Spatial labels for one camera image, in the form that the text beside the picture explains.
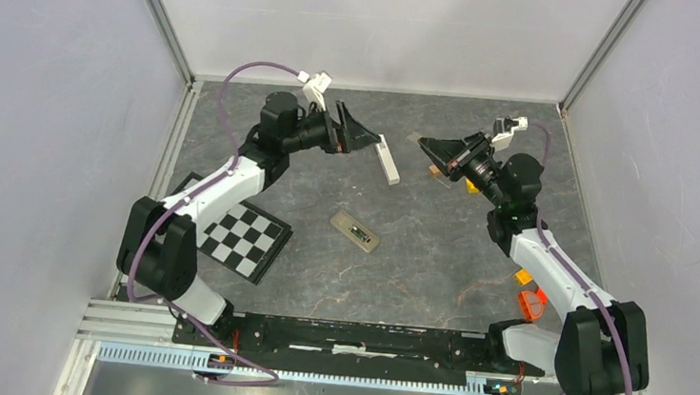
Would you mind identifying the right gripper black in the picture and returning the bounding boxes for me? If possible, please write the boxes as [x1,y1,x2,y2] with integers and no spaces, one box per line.
[412,126,513,210]

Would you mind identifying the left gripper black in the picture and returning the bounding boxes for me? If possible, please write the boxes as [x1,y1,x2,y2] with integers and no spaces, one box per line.
[282,97,385,162]

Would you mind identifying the white black remote control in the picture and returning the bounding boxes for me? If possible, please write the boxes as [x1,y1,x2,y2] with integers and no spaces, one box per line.
[374,134,401,185]

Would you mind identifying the white remote with buttons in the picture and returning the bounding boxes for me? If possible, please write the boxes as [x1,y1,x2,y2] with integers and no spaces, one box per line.
[330,210,381,253]

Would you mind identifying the green battery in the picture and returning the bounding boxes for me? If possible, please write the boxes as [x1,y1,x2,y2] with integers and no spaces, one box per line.
[350,226,371,242]

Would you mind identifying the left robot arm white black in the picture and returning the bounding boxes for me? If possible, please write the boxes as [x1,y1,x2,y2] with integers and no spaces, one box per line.
[116,91,381,346]

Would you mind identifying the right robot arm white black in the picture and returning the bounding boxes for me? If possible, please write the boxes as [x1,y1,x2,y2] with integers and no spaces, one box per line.
[418,132,650,395]

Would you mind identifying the brown wooden block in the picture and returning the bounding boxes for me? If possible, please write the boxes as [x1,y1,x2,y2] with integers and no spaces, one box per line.
[429,166,442,178]

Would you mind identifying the yellow curved block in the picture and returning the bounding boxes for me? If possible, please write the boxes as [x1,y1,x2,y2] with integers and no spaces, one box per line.
[465,179,480,194]

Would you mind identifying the small yellow block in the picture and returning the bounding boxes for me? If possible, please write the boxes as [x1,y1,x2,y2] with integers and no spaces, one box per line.
[513,268,533,286]

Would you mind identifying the black white checkerboard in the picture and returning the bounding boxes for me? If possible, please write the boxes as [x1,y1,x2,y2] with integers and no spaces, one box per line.
[196,201,293,285]

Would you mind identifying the red rectangular block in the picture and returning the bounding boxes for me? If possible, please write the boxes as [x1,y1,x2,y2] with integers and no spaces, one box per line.
[535,287,549,305]

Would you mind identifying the orange translucent semicircle block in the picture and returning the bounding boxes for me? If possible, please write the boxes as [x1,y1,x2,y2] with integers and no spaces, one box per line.
[517,290,546,323]

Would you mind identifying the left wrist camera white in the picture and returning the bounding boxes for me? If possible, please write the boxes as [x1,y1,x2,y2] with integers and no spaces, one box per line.
[296,70,332,111]

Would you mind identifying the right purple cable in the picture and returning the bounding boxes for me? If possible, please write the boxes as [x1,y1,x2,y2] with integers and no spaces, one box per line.
[505,122,657,395]

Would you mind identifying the purple cable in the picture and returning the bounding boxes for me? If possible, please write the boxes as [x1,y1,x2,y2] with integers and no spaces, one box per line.
[118,50,309,390]
[505,122,657,395]

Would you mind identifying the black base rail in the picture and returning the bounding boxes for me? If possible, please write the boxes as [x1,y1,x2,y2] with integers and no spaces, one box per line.
[170,306,548,395]

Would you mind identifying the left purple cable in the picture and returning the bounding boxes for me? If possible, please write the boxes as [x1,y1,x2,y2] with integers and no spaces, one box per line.
[118,50,309,390]

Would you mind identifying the white toothed cable duct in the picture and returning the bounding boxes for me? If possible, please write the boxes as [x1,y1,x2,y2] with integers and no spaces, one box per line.
[97,342,507,395]

